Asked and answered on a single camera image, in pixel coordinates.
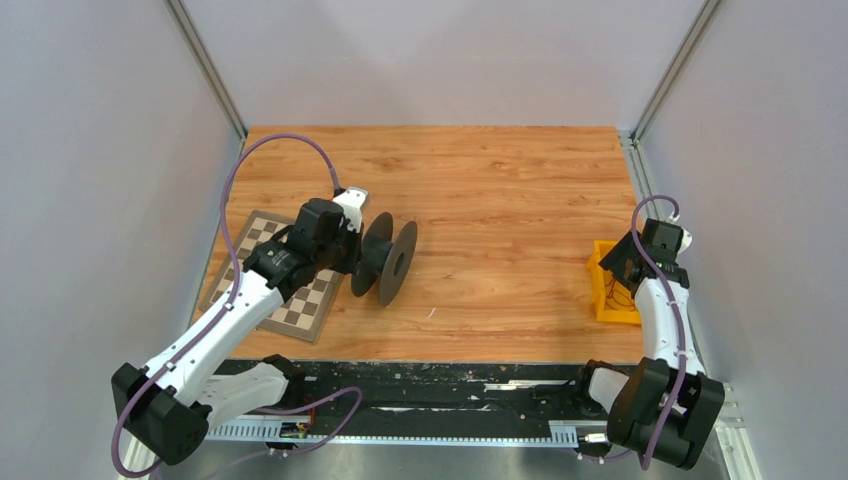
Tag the aluminium frame post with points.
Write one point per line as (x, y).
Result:
(693, 36)
(193, 39)

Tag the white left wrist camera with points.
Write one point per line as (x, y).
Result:
(353, 201)

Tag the aluminium side rail right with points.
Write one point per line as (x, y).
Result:
(731, 433)

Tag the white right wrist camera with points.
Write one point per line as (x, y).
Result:
(686, 240)

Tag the black cable spool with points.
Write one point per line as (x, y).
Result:
(385, 259)

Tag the aluminium frame post left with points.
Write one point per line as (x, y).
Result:
(193, 39)

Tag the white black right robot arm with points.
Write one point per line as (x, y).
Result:
(666, 407)

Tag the slotted aluminium cable duct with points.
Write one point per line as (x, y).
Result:
(294, 430)

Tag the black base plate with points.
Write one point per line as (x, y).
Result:
(468, 395)

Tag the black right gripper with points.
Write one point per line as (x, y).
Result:
(614, 260)

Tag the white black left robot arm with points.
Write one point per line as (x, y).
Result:
(169, 404)

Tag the yellow plastic bin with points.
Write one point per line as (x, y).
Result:
(610, 301)

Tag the aluminium frame post right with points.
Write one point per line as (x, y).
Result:
(693, 36)

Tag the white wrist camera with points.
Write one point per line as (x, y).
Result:
(353, 201)
(686, 240)

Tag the wooden chessboard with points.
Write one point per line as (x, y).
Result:
(302, 316)

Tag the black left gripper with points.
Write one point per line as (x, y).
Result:
(356, 241)

